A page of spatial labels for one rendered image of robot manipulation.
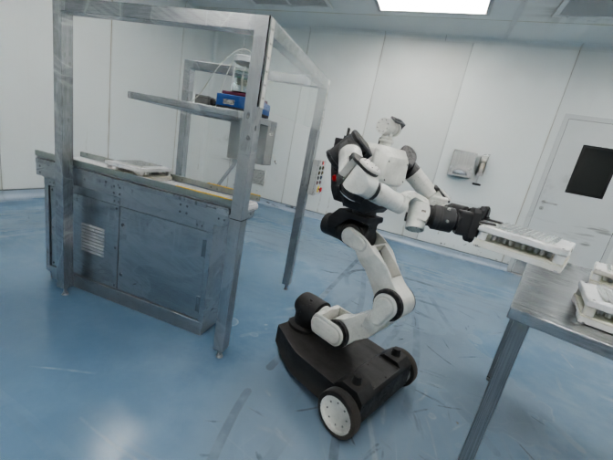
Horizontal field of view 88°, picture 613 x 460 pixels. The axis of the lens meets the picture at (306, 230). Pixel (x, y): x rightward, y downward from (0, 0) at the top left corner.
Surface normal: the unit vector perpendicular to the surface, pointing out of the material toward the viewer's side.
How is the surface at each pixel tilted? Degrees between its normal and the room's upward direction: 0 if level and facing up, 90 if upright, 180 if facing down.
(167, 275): 90
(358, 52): 90
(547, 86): 90
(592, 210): 90
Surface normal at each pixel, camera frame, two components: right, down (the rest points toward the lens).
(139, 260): -0.29, 0.19
